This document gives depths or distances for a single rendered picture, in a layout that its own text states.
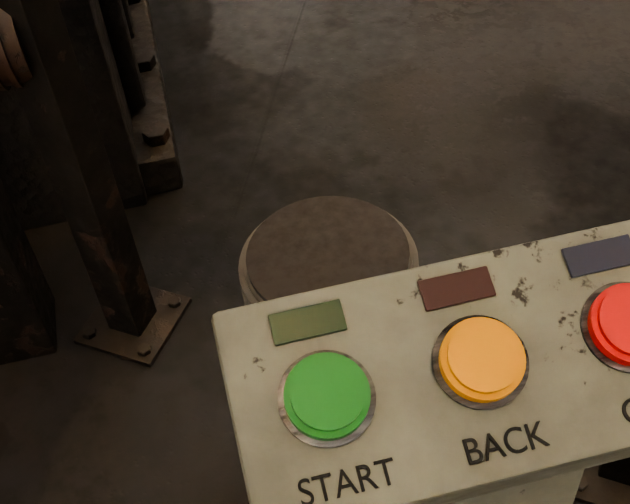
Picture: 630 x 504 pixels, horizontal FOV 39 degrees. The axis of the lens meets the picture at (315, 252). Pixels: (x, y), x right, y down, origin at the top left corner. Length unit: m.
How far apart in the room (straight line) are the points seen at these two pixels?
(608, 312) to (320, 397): 0.14
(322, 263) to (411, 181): 0.82
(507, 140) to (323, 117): 0.31
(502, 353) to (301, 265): 0.19
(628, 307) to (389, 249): 0.19
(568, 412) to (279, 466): 0.14
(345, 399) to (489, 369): 0.07
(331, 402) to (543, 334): 0.11
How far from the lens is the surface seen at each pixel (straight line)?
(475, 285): 0.44
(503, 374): 0.42
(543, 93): 1.57
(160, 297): 1.25
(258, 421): 0.41
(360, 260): 0.57
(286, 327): 0.42
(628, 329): 0.44
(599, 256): 0.46
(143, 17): 1.69
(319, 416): 0.40
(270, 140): 1.47
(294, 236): 0.59
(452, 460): 0.41
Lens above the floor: 0.95
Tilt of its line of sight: 48 degrees down
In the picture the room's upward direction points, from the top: 6 degrees counter-clockwise
